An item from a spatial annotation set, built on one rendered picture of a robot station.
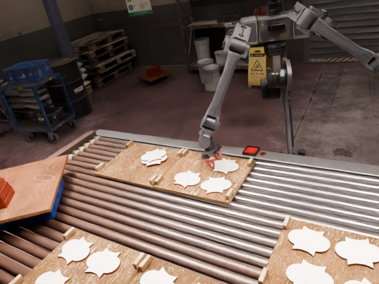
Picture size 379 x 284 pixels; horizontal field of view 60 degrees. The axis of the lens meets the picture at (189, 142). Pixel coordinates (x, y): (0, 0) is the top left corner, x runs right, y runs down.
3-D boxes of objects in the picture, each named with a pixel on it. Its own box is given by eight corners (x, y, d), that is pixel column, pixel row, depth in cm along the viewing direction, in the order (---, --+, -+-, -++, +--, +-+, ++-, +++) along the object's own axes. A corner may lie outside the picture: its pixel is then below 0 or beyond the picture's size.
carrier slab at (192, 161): (188, 153, 191) (187, 150, 190) (255, 163, 170) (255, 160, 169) (154, 189, 165) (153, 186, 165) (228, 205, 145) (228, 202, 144)
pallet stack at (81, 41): (107, 68, 796) (96, 31, 755) (141, 67, 749) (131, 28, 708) (68, 88, 698) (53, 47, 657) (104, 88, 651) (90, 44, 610)
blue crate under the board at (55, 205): (10, 195, 182) (3, 181, 177) (66, 182, 184) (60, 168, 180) (-10, 234, 155) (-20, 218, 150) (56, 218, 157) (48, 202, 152)
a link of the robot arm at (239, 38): (257, 25, 149) (236, 17, 148) (246, 54, 151) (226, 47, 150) (241, 41, 193) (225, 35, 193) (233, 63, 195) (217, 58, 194)
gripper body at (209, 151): (221, 146, 170) (216, 133, 167) (212, 156, 162) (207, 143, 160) (210, 147, 173) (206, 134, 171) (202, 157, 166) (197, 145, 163)
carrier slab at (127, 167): (133, 145, 212) (132, 142, 211) (186, 153, 190) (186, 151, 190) (95, 174, 187) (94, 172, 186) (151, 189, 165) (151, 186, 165)
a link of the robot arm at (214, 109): (249, 45, 156) (227, 38, 155) (250, 44, 150) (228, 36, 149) (217, 129, 165) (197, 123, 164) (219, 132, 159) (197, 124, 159)
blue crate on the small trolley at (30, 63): (25, 77, 475) (19, 62, 465) (54, 73, 461) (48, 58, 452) (7, 85, 442) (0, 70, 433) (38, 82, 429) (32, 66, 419)
